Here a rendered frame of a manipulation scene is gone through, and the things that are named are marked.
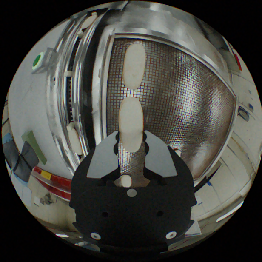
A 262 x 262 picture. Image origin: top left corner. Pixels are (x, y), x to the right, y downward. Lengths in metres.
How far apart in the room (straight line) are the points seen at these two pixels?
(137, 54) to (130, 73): 0.04
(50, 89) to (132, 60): 0.21
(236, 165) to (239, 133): 1.05
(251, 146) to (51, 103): 3.88
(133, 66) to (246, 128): 3.57
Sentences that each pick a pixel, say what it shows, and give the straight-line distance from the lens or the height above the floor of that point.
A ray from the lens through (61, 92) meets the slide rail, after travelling 0.25.
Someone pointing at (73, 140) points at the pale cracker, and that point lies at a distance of 0.27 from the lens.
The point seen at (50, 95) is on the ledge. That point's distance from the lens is 0.27.
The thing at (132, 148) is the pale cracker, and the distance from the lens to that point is 0.15.
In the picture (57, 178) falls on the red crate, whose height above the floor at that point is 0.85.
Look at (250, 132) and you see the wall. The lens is 3.61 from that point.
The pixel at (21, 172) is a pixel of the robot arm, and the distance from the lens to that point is 0.50.
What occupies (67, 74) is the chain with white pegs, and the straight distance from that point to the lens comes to 0.22.
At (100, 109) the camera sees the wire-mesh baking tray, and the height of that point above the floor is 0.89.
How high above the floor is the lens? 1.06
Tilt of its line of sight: 59 degrees down
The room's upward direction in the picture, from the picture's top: 159 degrees clockwise
